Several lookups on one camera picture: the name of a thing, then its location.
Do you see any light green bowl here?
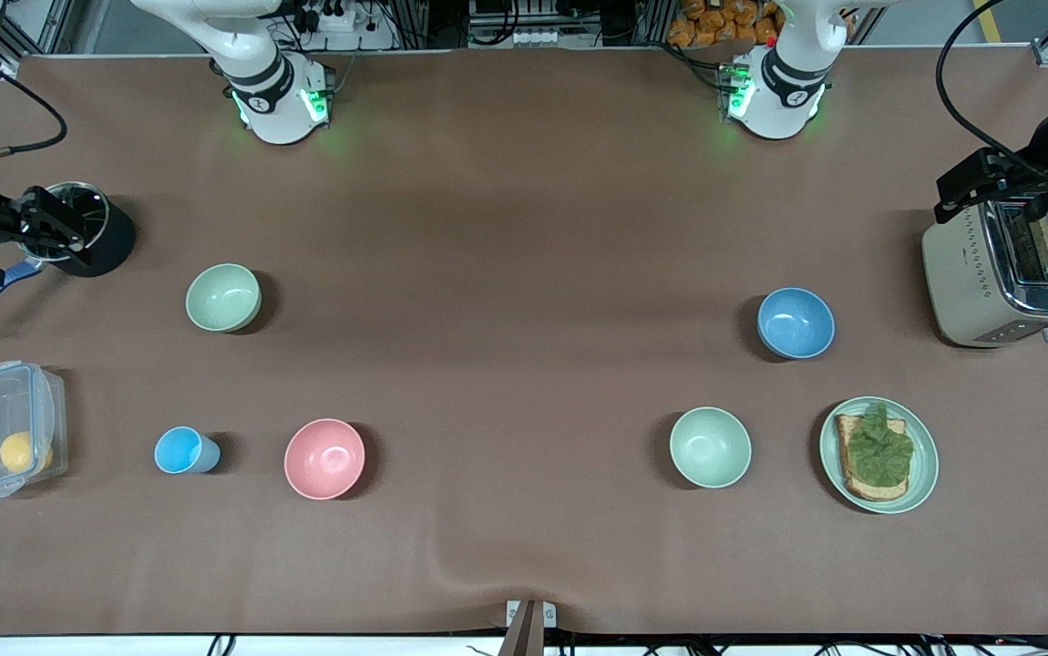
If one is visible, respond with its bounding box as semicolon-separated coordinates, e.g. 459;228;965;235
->
669;406;753;489
185;263;262;333

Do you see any blue bowl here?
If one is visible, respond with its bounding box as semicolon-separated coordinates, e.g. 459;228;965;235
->
756;287;837;361

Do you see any pink bowl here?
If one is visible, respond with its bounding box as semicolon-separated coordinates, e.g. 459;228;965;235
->
283;418;366;501

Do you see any glass lid blue knob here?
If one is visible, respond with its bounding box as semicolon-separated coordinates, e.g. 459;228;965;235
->
41;182;111;261

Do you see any beige chrome toaster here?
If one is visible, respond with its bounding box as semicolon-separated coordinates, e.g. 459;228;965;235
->
921;196;1048;349

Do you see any yellow lemon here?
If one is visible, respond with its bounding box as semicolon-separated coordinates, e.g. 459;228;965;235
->
0;430;55;475

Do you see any blue cup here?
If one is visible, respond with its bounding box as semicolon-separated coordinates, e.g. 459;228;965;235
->
154;425;222;476

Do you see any green lettuce leaf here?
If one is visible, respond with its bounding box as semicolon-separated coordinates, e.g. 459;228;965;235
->
843;402;916;487

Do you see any light green plate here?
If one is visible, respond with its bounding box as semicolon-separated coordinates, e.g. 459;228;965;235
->
819;396;940;515

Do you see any bag of orange snacks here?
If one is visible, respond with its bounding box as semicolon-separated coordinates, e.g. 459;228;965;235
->
667;0;785;48

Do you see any brown bread slice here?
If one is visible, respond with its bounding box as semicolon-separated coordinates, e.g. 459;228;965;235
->
834;414;911;503

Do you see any white power strip with plugs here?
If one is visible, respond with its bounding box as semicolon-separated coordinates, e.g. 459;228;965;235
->
292;0;363;33

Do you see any brown table mat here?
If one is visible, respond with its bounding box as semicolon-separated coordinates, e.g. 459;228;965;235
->
0;46;1048;637

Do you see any black pot blue handle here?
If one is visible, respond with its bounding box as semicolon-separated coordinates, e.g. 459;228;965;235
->
0;180;137;331

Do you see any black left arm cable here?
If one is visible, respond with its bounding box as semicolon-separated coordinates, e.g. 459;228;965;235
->
934;0;1035;174

